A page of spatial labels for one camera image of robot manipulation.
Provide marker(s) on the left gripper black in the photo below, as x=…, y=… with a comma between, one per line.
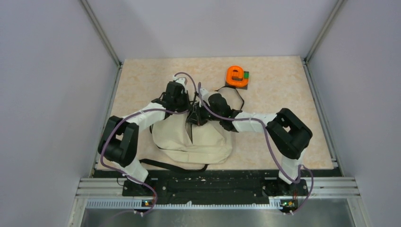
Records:
x=186, y=96

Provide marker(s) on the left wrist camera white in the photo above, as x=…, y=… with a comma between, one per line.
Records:
x=181, y=80

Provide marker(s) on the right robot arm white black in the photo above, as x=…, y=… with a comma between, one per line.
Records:
x=286, y=135

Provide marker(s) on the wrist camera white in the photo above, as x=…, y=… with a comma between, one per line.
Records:
x=203, y=94
x=181, y=80

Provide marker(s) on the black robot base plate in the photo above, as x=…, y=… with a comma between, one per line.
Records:
x=221, y=187

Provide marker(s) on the grey building plate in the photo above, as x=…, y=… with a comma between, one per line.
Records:
x=237, y=84

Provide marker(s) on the aluminium frame rail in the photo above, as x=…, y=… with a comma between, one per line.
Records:
x=323, y=187

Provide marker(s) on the beige canvas student bag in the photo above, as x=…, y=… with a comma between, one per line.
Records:
x=187, y=143

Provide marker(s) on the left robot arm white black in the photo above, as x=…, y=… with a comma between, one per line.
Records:
x=119, y=142

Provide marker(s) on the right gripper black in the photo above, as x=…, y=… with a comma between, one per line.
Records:
x=196, y=117

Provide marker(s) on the green toy brick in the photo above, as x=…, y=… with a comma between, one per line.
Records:
x=246, y=74

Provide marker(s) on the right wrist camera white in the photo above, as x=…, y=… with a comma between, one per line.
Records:
x=203, y=94

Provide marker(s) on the white cable duct strip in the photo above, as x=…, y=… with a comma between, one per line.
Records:
x=137, y=204

